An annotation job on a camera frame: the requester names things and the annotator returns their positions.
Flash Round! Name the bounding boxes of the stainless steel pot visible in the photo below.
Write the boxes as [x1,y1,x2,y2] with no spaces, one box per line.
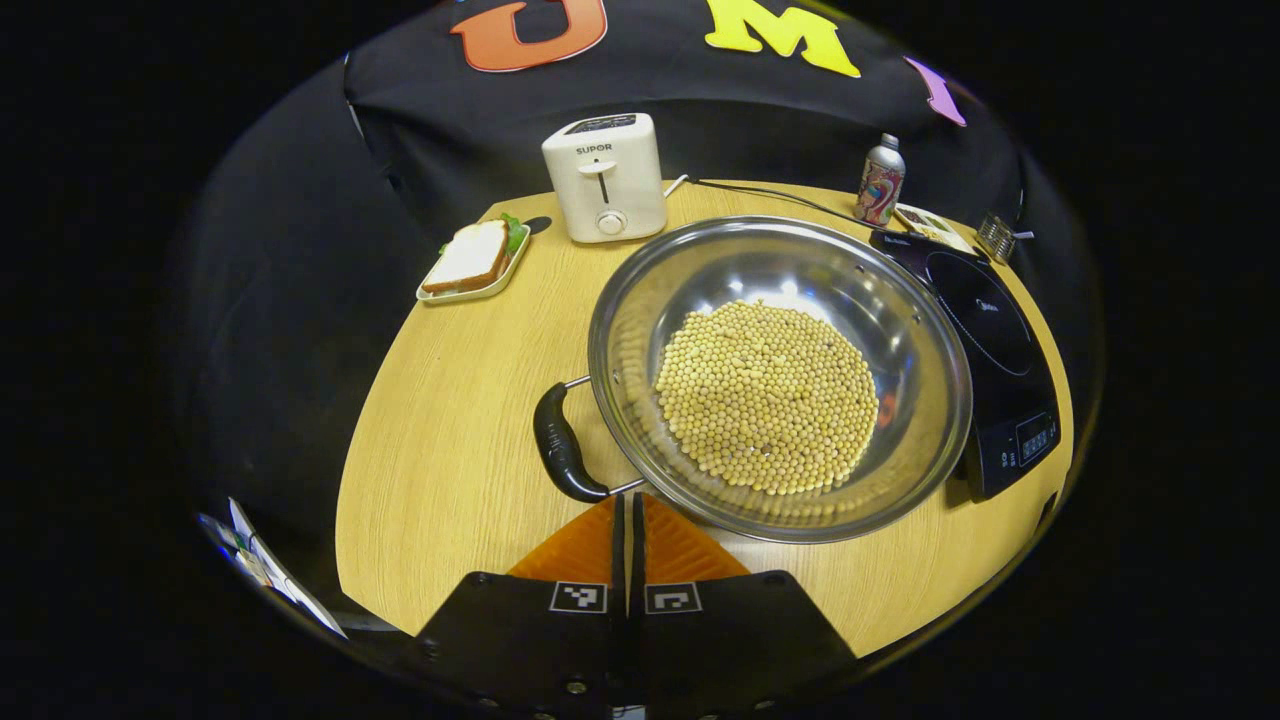
[533,215,974,546]

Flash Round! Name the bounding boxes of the pile of soybeans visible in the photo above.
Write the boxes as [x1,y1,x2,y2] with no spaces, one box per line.
[655,298,881,497]

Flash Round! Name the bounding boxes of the black power cable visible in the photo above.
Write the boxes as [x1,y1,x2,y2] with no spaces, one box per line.
[688,178,886,233]

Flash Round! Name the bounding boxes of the white divided spice tray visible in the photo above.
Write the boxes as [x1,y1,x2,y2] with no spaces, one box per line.
[893,203,976,254]

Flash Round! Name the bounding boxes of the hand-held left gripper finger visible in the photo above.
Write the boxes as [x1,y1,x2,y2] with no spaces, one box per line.
[630,493,859,720]
[415,493,629,720]

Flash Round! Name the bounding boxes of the white printed sheets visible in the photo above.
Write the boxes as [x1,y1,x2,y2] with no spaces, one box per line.
[195,497,348,639]

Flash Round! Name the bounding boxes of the white toaster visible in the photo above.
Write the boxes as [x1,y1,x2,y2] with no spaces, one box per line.
[541,112,669,244]

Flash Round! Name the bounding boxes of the silver bottle with colourful label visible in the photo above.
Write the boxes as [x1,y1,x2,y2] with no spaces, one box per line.
[855,133,907,228]

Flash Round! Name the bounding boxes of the white rectangular plate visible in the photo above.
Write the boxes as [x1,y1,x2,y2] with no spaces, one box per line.
[416,225,533,305]

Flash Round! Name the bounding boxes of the wire utensil holder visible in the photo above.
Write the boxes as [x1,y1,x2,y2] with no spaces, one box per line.
[976,212,1016,263]

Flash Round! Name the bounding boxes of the black induction cooktop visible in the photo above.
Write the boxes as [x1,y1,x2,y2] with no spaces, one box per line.
[868,228,1061,501]

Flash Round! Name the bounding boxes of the sandwich with lettuce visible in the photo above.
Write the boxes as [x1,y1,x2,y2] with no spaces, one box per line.
[422,212,528,294]

